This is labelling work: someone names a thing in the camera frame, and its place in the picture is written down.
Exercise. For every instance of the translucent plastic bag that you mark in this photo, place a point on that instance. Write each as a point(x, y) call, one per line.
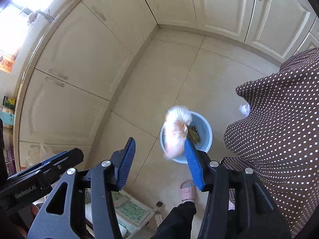
point(177, 120)

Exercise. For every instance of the chrome faucet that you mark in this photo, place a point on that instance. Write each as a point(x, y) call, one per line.
point(32, 15)

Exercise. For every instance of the gold foil snack bag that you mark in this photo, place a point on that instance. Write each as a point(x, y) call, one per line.
point(193, 135)

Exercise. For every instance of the pink left slipper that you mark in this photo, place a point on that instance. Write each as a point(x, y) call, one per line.
point(187, 191)

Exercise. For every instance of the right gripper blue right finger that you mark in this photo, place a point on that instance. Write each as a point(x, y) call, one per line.
point(238, 204)

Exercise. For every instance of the black trouser left leg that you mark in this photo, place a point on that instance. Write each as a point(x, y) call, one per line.
point(178, 223)

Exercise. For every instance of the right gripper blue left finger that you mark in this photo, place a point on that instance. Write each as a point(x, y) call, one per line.
point(81, 204)

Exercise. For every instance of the lower cream cabinets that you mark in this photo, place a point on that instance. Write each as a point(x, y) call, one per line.
point(85, 54)

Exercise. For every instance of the window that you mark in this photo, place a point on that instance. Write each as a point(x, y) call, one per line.
point(17, 18)

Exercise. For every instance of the brown polka dot tablecloth table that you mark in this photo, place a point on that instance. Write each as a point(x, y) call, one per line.
point(278, 139)

